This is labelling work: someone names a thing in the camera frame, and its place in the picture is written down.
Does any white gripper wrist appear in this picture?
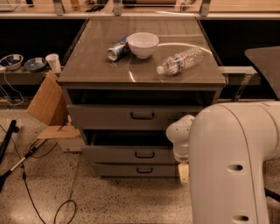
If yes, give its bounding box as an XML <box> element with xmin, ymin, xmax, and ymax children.
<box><xmin>173</xmin><ymin>144</ymin><xmax>189</xmax><ymax>184</ymax></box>

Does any grey drawer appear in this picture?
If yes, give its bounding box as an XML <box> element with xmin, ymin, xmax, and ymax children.
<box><xmin>81</xmin><ymin>129</ymin><xmax>175</xmax><ymax>164</ymax></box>
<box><xmin>93</xmin><ymin>163</ymin><xmax>179</xmax><ymax>178</ymax></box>
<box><xmin>67</xmin><ymin>105</ymin><xmax>202</xmax><ymax>130</ymax></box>

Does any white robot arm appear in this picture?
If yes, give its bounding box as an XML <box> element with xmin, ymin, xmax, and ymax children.
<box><xmin>166</xmin><ymin>101</ymin><xmax>280</xmax><ymax>224</ymax></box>

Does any grey bottom drawer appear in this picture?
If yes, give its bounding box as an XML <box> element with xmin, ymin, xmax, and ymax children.
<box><xmin>93</xmin><ymin>163</ymin><xmax>179</xmax><ymax>178</ymax></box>

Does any grey drawer cabinet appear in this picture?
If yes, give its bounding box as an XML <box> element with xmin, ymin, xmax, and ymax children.
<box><xmin>57</xmin><ymin>17</ymin><xmax>228</xmax><ymax>179</ymax></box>

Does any grey top drawer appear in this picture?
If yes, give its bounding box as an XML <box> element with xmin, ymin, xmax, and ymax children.
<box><xmin>67</xmin><ymin>105</ymin><xmax>202</xmax><ymax>130</ymax></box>

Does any black table stand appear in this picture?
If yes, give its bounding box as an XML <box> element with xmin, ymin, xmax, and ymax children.
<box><xmin>265</xmin><ymin>189</ymin><xmax>280</xmax><ymax>202</ymax></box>

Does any clear plastic water bottle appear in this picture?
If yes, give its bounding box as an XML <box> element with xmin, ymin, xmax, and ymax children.
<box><xmin>157</xmin><ymin>47</ymin><xmax>204</xmax><ymax>75</ymax></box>

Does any white bowl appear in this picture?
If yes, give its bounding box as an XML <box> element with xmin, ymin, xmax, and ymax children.
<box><xmin>128</xmin><ymin>32</ymin><xmax>159</xmax><ymax>59</ymax></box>

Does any crushed blue soda can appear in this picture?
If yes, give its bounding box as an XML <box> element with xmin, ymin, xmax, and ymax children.
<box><xmin>107</xmin><ymin>37</ymin><xmax>130</xmax><ymax>61</ymax></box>

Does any dark side table top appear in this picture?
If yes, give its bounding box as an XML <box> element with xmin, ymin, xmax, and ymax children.
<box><xmin>245</xmin><ymin>46</ymin><xmax>280</xmax><ymax>100</ymax></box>

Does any brown cardboard box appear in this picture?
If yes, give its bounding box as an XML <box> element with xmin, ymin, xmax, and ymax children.
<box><xmin>27</xmin><ymin>71</ymin><xmax>80</xmax><ymax>139</ymax></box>

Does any white paper cup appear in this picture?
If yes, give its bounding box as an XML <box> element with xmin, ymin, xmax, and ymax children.
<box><xmin>45</xmin><ymin>53</ymin><xmax>61</xmax><ymax>74</ymax></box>

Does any black stand leg left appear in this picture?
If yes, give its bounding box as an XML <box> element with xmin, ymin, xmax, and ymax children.
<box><xmin>0</xmin><ymin>120</ymin><xmax>19</xmax><ymax>163</ymax></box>

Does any black and silver pole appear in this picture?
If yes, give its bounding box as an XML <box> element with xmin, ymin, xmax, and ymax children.
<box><xmin>0</xmin><ymin>139</ymin><xmax>47</xmax><ymax>192</ymax></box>

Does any blue bowl right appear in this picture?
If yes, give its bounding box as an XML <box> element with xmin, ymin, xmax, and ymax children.
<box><xmin>24</xmin><ymin>58</ymin><xmax>46</xmax><ymax>73</ymax></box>

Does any black floor cable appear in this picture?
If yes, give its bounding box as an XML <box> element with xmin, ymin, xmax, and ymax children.
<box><xmin>0</xmin><ymin>124</ymin><xmax>78</xmax><ymax>224</ymax></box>

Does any grey wall shelf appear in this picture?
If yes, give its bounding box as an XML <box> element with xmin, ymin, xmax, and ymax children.
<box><xmin>0</xmin><ymin>67</ymin><xmax>59</xmax><ymax>86</ymax></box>

